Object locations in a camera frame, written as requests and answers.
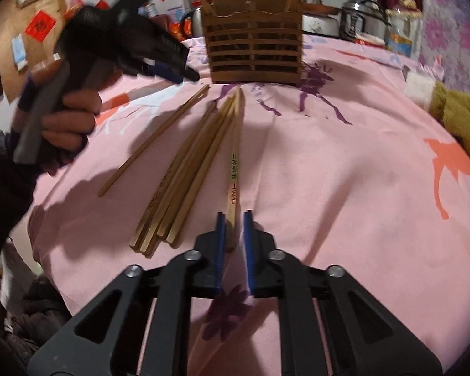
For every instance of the person's left forearm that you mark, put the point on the person's left forearm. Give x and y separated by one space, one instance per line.
4 188

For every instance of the bunch of wooden chopsticks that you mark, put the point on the bunch of wooden chopsticks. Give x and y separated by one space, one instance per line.
188 172

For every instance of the floral plastic wrapped mattress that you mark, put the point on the floral plastic wrapped mattress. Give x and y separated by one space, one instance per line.
454 27

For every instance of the blue white packet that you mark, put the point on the blue white packet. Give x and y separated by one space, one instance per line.
19 53

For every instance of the wooden chopstick holder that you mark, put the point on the wooden chopstick holder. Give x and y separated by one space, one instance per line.
254 47

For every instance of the steel kettle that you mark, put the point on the steel kettle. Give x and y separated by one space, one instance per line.
196 21

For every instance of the electric pressure cooker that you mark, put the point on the electric pressure cooker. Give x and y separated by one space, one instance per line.
356 19

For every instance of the person's left hand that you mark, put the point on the person's left hand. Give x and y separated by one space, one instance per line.
74 121

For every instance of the red white bowl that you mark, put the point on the red white bowl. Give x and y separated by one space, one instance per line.
370 40

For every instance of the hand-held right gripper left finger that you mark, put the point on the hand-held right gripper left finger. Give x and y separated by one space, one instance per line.
220 243

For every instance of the clear cooking oil bottle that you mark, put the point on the clear cooking oil bottle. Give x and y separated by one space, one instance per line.
401 35

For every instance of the printed single bamboo chopstick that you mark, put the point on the printed single bamboo chopstick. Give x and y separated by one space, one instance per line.
234 172

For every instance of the copper frying pan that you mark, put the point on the copper frying pan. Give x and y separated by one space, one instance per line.
321 8

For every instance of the olive garment with white cuff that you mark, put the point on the olive garment with white cuff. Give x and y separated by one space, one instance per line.
458 113

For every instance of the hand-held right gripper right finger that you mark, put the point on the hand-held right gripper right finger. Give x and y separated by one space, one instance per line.
248 250

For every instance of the wooden door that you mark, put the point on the wooden door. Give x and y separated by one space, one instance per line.
8 19

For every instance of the red diamond paper poster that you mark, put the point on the red diamond paper poster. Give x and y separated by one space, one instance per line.
41 26

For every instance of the dark cloth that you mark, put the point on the dark cloth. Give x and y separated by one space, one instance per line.
43 313

